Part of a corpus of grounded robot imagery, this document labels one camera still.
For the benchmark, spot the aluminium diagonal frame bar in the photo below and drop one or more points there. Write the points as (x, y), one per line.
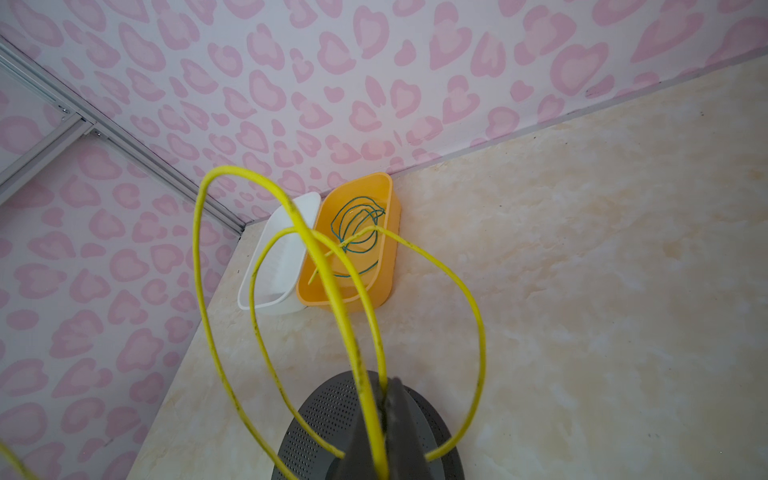
(23, 169)

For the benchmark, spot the aluminium frame post left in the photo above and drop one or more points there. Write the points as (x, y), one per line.
(29, 74)

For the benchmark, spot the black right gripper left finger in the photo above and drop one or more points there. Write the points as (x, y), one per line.
(357, 463)

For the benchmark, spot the dark grey cable spool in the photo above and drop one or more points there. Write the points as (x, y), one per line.
(331, 411)

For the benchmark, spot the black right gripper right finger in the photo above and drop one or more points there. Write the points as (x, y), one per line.
(411, 432)

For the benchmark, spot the yellow plastic tray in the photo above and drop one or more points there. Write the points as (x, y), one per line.
(346, 211)

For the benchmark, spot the white plastic tray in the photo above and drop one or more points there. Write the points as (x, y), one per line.
(275, 287)

